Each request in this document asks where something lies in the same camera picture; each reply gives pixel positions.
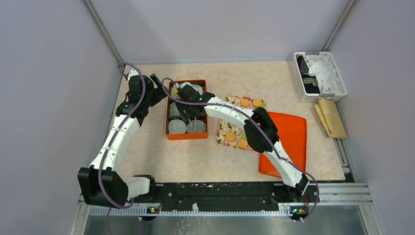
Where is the orange compartment box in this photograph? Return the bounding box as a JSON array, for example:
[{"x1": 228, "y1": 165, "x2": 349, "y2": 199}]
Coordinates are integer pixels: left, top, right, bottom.
[{"x1": 164, "y1": 98, "x2": 208, "y2": 141}]

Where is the floral tray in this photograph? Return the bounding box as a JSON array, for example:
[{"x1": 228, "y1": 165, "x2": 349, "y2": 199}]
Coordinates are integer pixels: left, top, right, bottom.
[{"x1": 215, "y1": 94, "x2": 266, "y2": 152}]

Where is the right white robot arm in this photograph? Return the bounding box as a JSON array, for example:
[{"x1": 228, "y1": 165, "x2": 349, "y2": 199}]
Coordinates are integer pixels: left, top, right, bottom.
[{"x1": 174, "y1": 82, "x2": 309, "y2": 202}]

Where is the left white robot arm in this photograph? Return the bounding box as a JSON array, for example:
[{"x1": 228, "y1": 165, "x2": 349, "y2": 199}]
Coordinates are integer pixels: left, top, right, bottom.
[{"x1": 77, "y1": 69, "x2": 166, "y2": 208}]

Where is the white paper cup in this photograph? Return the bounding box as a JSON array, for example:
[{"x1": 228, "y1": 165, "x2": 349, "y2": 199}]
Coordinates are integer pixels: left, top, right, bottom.
[
  {"x1": 169, "y1": 102, "x2": 181, "y2": 116},
  {"x1": 167, "y1": 119, "x2": 187, "y2": 134},
  {"x1": 196, "y1": 119, "x2": 207, "y2": 133},
  {"x1": 192, "y1": 84, "x2": 204, "y2": 95},
  {"x1": 170, "y1": 87, "x2": 178, "y2": 98}
]

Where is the orange cookie bottom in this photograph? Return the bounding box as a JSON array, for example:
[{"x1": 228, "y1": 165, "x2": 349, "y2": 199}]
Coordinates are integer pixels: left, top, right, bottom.
[{"x1": 237, "y1": 139, "x2": 248, "y2": 149}]

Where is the orange box lid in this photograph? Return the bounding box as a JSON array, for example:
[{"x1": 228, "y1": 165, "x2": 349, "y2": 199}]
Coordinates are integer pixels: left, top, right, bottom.
[{"x1": 269, "y1": 112, "x2": 307, "y2": 170}]

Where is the black item in basket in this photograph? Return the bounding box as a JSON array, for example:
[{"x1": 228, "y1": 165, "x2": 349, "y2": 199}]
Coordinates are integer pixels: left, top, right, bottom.
[{"x1": 296, "y1": 55, "x2": 321, "y2": 94}]

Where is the white plastic basket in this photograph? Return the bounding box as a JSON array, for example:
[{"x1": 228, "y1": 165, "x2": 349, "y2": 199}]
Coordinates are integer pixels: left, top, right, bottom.
[{"x1": 292, "y1": 52, "x2": 347, "y2": 102}]

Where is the white cloth in basket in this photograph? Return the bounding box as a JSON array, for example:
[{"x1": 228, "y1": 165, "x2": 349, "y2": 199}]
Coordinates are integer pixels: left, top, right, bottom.
[{"x1": 304, "y1": 55, "x2": 341, "y2": 94}]

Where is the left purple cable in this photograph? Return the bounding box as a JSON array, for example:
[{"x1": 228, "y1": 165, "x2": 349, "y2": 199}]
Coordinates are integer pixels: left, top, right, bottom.
[{"x1": 98, "y1": 62, "x2": 146, "y2": 235}]

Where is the purple cable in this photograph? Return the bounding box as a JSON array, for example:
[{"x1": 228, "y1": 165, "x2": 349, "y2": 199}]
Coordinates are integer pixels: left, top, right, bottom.
[
  {"x1": 161, "y1": 77, "x2": 321, "y2": 222},
  {"x1": 98, "y1": 62, "x2": 146, "y2": 235}
]

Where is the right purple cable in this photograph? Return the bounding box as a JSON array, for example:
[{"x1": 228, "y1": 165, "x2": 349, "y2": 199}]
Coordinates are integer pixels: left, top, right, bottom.
[{"x1": 161, "y1": 77, "x2": 321, "y2": 222}]

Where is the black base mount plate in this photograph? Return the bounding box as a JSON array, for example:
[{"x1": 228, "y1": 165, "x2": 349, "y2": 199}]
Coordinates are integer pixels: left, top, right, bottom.
[{"x1": 134, "y1": 182, "x2": 320, "y2": 221}]

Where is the aluminium frame rail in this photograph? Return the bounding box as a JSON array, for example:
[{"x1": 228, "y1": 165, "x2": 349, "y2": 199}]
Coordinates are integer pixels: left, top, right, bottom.
[{"x1": 71, "y1": 182, "x2": 382, "y2": 235}]

